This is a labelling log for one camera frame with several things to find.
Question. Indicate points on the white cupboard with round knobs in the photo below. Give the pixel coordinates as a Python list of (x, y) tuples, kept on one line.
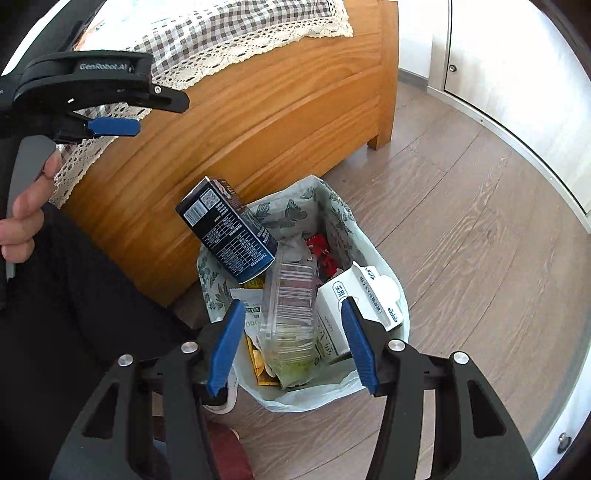
[(508, 55)]

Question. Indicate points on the red snack packet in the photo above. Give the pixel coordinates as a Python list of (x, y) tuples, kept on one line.
[(323, 258)]

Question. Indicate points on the dark red slipper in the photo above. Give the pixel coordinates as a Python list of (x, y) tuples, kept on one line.
[(231, 452)]

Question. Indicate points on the person's dark clothing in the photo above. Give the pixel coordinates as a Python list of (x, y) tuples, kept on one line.
[(69, 300)]

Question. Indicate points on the leaf print plastic bag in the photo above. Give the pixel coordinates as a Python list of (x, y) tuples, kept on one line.
[(332, 203)]

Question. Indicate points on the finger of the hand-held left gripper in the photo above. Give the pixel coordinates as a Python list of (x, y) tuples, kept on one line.
[(171, 99), (115, 128)]

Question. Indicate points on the checked bedspread with lace edge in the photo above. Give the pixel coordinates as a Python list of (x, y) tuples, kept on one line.
[(207, 27)]

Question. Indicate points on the dark blue carton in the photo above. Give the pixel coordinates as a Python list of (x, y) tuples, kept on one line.
[(226, 230)]

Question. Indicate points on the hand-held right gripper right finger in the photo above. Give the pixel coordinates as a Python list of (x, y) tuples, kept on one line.
[(360, 346)]

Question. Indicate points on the yellow tiger print snack bag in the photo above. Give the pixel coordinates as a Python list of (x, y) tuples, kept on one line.
[(258, 364)]

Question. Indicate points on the white milk carton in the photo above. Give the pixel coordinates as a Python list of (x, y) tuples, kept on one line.
[(364, 286)]

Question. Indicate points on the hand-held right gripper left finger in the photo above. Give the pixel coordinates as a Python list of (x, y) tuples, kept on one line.
[(226, 346)]

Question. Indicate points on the clear plastic container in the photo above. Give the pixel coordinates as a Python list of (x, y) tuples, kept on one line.
[(288, 304)]

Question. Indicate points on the wooden bed frame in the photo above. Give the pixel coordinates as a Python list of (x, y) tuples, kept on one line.
[(254, 115)]

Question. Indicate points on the person's left hand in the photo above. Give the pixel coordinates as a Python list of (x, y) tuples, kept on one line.
[(21, 230)]

